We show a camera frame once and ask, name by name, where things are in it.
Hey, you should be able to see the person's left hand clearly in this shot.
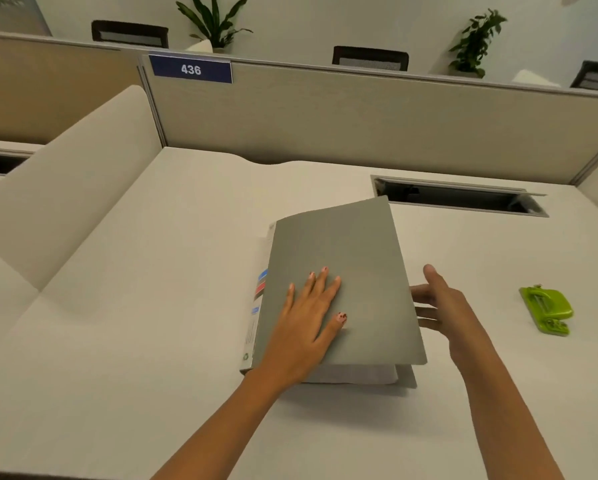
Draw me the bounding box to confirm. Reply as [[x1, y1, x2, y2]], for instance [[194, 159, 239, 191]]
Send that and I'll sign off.
[[251, 266, 348, 393]]

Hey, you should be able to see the person's right hand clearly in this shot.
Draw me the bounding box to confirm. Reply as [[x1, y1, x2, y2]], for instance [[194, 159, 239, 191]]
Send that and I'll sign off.
[[410, 264, 485, 365]]

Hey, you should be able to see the white paper pink house drawing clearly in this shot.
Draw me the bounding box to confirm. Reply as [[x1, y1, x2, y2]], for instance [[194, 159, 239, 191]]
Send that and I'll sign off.
[[303, 363, 399, 385]]

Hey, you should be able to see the green hole punch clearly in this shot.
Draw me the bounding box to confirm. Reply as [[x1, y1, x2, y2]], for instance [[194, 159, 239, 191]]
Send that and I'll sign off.
[[518, 284, 575, 337]]

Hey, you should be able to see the grey ring binder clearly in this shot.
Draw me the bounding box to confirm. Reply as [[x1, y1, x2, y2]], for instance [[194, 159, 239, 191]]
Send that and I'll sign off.
[[238, 195, 428, 391]]

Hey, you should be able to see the person's left forearm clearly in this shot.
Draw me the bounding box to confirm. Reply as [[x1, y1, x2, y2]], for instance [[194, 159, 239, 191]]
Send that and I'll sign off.
[[151, 369, 290, 480]]

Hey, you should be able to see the person's right forearm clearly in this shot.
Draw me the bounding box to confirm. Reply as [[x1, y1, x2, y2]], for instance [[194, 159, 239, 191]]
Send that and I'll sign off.
[[451, 339, 565, 480]]

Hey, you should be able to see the beige fabric partition panel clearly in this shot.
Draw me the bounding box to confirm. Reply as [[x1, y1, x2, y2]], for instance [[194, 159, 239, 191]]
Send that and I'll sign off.
[[138, 53, 598, 185]]

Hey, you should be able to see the black mesh office chair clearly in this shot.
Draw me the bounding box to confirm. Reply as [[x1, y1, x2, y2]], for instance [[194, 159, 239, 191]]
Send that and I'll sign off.
[[90, 19, 170, 49], [331, 45, 410, 72], [570, 59, 598, 93]]

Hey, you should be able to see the potted small-leaf plant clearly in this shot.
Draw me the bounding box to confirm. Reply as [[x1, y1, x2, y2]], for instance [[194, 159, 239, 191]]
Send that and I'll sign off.
[[448, 8, 509, 79]]

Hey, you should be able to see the blue desk number sign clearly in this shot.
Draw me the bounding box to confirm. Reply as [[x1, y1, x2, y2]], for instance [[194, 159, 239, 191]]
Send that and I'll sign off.
[[148, 53, 234, 85]]

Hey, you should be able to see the potted long-leaf plant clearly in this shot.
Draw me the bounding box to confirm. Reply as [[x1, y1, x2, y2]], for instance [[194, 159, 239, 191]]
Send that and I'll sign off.
[[175, 0, 254, 55]]

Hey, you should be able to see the brown partition panel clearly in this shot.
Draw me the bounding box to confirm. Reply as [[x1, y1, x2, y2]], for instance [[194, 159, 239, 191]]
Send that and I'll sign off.
[[0, 29, 148, 145]]

